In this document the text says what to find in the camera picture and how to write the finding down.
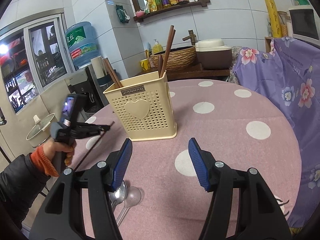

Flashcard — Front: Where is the purple floral cloth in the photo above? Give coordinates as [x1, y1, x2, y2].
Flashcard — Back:
[232, 36, 320, 228]

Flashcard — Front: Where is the cream pot with lid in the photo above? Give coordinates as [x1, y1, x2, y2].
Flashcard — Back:
[26, 113, 57, 148]

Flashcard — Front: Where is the woven basin sink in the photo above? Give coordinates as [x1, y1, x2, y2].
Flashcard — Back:
[148, 46, 197, 74]

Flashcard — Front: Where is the black chopstick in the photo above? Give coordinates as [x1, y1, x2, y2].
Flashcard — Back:
[74, 121, 115, 171]

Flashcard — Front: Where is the black jacket forearm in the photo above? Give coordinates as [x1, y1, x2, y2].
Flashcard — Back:
[1, 146, 59, 231]

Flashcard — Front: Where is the wooden handled steel spoon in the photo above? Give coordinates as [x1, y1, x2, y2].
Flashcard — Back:
[157, 54, 163, 77]

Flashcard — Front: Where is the yellow soap bottle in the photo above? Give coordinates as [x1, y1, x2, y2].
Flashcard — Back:
[152, 39, 163, 55]

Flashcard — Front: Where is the translucent plastic spoon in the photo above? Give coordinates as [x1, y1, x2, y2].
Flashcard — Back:
[116, 186, 142, 226]

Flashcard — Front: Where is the pink polka dot tablecloth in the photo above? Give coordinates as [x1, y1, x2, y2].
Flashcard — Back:
[72, 80, 302, 239]

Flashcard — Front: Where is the blue water jug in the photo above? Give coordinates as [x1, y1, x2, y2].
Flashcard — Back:
[65, 21, 99, 68]

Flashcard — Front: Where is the yellow mug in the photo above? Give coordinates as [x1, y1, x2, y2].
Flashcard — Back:
[140, 59, 151, 70]

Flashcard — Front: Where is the brown wooden chopstick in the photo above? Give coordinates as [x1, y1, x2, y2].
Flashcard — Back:
[102, 57, 124, 88]
[163, 29, 176, 67]
[159, 25, 175, 77]
[101, 59, 121, 89]

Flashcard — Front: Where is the window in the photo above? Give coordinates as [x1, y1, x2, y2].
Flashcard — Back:
[1, 13, 75, 113]

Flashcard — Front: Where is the dark wooden counter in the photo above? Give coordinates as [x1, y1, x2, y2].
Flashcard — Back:
[135, 62, 231, 82]

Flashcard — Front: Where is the left hand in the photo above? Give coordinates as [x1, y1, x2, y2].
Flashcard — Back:
[43, 138, 76, 166]

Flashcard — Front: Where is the white microwave oven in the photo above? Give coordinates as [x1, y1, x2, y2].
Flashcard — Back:
[289, 5, 319, 48]

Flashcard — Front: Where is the green hanging packet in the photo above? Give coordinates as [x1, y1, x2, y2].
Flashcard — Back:
[116, 5, 131, 23]

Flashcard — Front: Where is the water dispenser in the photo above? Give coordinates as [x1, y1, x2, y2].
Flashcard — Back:
[65, 64, 113, 118]

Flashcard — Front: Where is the yellow roll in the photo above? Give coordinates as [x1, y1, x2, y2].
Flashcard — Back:
[265, 0, 282, 38]

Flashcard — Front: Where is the white brown rice cooker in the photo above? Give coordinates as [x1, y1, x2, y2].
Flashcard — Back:
[195, 38, 232, 70]

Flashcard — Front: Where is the cream perforated utensil holder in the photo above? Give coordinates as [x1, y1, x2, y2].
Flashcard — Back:
[103, 71, 177, 141]

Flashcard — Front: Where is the bamboo faucet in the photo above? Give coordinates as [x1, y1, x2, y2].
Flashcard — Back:
[182, 30, 196, 46]

